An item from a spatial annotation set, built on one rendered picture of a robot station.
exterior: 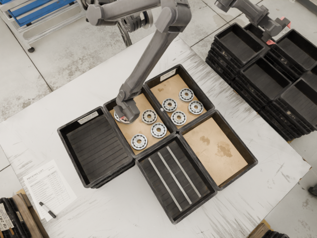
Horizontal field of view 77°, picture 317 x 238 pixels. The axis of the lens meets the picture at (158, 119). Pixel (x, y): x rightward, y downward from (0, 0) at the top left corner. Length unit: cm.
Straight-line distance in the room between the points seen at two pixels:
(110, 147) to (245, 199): 93
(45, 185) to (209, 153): 107
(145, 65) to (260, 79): 167
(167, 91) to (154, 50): 72
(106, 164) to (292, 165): 125
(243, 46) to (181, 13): 167
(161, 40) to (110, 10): 27
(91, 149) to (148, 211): 52
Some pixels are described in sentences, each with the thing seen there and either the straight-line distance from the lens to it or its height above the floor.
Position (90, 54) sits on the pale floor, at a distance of 275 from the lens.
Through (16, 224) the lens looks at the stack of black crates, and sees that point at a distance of 210.
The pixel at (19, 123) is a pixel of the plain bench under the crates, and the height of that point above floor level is 70.
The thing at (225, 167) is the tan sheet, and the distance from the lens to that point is 132.
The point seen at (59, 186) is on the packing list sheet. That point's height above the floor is 70.
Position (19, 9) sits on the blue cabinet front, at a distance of 276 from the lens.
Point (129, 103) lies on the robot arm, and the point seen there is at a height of 126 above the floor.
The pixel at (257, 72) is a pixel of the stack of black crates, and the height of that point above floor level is 38.
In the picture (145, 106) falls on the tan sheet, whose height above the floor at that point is 83.
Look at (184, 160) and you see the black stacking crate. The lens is 126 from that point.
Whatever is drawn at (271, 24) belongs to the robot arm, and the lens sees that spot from 119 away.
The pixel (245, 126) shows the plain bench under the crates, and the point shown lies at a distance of 159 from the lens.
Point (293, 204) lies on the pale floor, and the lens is 248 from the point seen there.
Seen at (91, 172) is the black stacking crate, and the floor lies 83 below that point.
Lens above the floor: 206
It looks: 69 degrees down
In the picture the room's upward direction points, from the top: 5 degrees clockwise
